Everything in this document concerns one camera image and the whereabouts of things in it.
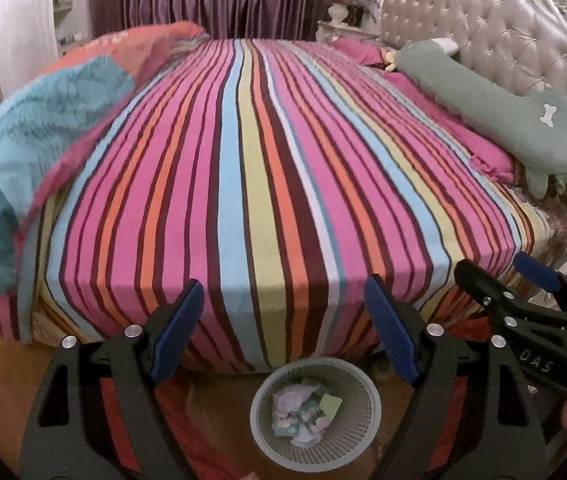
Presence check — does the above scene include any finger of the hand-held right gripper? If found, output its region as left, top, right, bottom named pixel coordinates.
left=453, top=259, right=567, bottom=323
left=513, top=252, right=567, bottom=323

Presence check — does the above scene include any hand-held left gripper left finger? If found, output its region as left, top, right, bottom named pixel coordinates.
left=18, top=279, right=205, bottom=480

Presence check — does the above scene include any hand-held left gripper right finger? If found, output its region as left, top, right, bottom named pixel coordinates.
left=364, top=274, right=549, bottom=480

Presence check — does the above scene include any green cardboard box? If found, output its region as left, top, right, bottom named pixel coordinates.
left=319, top=392, right=344, bottom=418

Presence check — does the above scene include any large white paper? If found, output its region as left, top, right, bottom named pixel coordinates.
left=272, top=382, right=320, bottom=413

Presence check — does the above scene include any white mesh waste basket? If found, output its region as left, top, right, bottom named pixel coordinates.
left=250, top=357, right=381, bottom=468

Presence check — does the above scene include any striped colourful bed cover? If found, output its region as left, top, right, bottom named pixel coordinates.
left=0, top=37, right=567, bottom=376

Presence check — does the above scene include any green dog plush pillow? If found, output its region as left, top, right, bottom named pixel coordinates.
left=394, top=40, right=567, bottom=200

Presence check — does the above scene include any teal and orange quilt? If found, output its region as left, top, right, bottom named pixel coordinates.
left=0, top=21, right=209, bottom=293

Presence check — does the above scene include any tufted cream headboard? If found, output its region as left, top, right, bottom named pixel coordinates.
left=379, top=0, right=567, bottom=201

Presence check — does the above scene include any pink pillow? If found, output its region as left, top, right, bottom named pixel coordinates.
left=331, top=37, right=389, bottom=66

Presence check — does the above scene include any white vase with pink flowers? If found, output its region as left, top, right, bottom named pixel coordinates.
left=312, top=0, right=379, bottom=28

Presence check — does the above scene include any white corner shelf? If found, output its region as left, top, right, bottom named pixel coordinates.
left=54, top=0, right=89, bottom=46

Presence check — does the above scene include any white wardrobe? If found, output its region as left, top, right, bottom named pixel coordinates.
left=0, top=0, right=59, bottom=78

